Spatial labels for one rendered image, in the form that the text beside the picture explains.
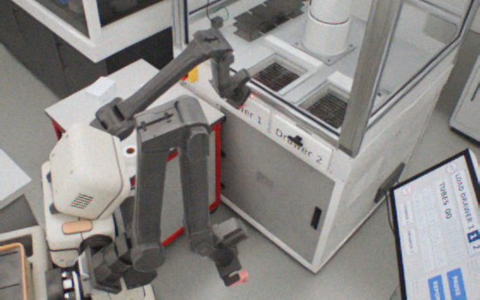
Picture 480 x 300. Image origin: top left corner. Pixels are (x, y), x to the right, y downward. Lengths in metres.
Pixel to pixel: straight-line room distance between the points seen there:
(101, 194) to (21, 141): 2.25
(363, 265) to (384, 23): 1.54
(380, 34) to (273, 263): 1.48
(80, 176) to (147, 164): 0.26
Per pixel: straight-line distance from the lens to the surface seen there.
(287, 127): 1.86
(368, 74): 1.52
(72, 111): 2.25
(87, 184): 1.09
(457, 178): 1.53
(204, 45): 1.28
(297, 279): 2.50
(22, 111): 3.58
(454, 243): 1.42
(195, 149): 0.83
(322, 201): 2.03
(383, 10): 1.40
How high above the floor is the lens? 2.18
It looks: 45 degrees down
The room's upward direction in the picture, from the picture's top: 3 degrees clockwise
